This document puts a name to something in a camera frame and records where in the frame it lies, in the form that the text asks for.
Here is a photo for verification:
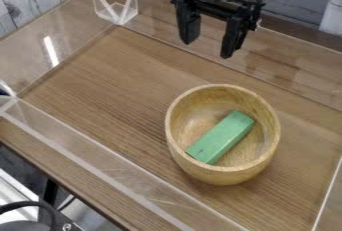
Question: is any green rectangular block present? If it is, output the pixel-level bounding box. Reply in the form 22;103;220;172
185;110;255;165

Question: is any brown wooden bowl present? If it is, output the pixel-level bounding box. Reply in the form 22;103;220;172
164;84;280;186

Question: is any black metal bracket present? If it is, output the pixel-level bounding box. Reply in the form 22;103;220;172
37;207;84;231

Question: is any black cable bottom left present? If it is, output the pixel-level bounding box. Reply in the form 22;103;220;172
0;200;58;231

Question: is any black table leg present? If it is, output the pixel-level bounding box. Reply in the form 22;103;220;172
42;179;58;206

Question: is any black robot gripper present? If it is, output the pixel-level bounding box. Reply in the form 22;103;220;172
171;0;265;59

